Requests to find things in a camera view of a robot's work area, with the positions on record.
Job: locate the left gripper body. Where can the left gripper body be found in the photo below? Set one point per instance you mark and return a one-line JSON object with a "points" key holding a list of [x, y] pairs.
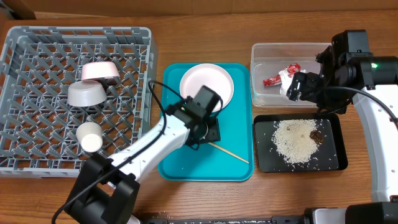
{"points": [[213, 131]]}

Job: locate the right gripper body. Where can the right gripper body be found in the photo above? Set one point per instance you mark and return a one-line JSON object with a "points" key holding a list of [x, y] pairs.
{"points": [[298, 88]]}

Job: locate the wooden chopstick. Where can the wooden chopstick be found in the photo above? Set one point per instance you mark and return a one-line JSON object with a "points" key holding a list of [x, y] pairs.
{"points": [[228, 152]]}

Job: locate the red snack wrapper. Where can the red snack wrapper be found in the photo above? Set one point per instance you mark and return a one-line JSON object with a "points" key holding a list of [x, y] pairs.
{"points": [[276, 79]]}

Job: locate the brown food scrap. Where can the brown food scrap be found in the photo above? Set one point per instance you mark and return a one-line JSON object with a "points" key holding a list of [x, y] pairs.
{"points": [[317, 137]]}

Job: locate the white rice pile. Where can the white rice pile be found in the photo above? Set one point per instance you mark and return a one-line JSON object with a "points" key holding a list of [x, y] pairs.
{"points": [[289, 148]]}

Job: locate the white cup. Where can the white cup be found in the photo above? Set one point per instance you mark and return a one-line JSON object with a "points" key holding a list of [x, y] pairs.
{"points": [[89, 135]]}

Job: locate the grey bowl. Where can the grey bowl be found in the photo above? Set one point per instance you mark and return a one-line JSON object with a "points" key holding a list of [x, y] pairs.
{"points": [[86, 93]]}

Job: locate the small pink plate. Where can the small pink plate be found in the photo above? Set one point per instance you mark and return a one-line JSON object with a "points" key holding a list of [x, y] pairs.
{"points": [[97, 70]]}

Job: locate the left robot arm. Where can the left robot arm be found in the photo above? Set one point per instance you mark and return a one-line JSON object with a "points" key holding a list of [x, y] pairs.
{"points": [[106, 188]]}

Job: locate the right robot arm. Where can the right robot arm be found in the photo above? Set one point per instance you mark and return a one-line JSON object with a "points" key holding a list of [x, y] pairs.
{"points": [[351, 74]]}

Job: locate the teal plastic tray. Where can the teal plastic tray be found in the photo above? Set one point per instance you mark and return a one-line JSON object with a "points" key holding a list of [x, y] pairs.
{"points": [[209, 163]]}

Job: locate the large white plate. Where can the large white plate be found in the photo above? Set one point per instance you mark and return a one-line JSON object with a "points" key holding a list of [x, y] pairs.
{"points": [[213, 76]]}

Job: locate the black plastic tray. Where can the black plastic tray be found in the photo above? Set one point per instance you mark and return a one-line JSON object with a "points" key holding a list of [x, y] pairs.
{"points": [[262, 123]]}

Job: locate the clear plastic bin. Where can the clear plastic bin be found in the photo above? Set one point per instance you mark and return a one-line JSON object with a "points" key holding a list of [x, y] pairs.
{"points": [[268, 59]]}

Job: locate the grey plastic dish rack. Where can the grey plastic dish rack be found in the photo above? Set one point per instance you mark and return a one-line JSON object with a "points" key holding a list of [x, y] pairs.
{"points": [[38, 126]]}

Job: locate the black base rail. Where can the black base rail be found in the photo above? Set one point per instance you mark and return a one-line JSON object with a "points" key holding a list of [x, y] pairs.
{"points": [[248, 220]]}

